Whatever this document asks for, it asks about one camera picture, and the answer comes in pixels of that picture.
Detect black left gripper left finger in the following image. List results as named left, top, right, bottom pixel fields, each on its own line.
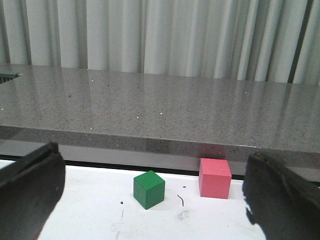
left=0, top=142, right=66, bottom=240

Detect pink cube block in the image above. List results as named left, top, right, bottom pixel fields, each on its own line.
left=198, top=158, right=232, bottom=199

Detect grey pleated curtain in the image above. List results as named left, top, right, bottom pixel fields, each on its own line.
left=0, top=0, right=320, bottom=85

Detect green cube block left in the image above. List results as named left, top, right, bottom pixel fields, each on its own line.
left=133, top=170, right=166, bottom=210

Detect grey stone counter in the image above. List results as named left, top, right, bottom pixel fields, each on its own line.
left=0, top=63, right=320, bottom=182

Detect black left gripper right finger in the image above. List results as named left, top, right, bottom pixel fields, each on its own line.
left=242, top=152, right=320, bottom=240

